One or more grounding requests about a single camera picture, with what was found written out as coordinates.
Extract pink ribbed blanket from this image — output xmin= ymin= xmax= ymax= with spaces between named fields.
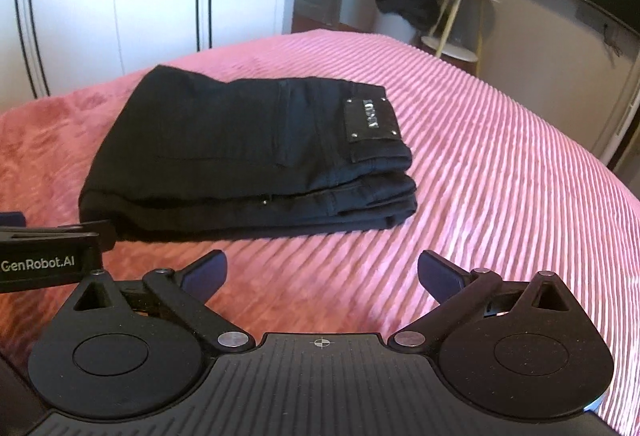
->
xmin=0 ymin=28 xmax=640 ymax=433

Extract black clothing pile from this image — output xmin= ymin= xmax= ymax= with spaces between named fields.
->
xmin=376 ymin=0 xmax=441 ymax=32

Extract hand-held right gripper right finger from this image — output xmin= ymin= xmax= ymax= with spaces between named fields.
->
xmin=392 ymin=250 xmax=575 ymax=353

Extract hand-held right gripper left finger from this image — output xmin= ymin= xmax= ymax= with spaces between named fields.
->
xmin=74 ymin=252 xmax=254 ymax=355

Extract black pants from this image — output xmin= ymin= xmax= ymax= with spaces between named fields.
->
xmin=80 ymin=64 xmax=419 ymax=243

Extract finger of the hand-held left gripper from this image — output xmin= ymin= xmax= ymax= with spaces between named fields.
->
xmin=0 ymin=220 xmax=117 ymax=251

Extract white laundry basket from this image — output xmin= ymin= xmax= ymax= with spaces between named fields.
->
xmin=374 ymin=10 xmax=417 ymax=45

